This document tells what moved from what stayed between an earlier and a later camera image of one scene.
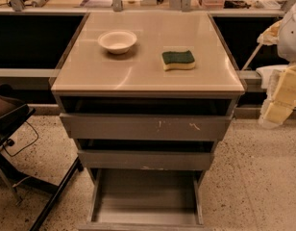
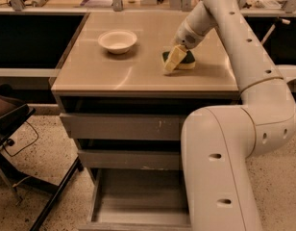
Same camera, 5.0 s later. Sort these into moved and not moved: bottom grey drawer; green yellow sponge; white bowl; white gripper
Moved: white gripper
Not moved: bottom grey drawer; white bowl; green yellow sponge
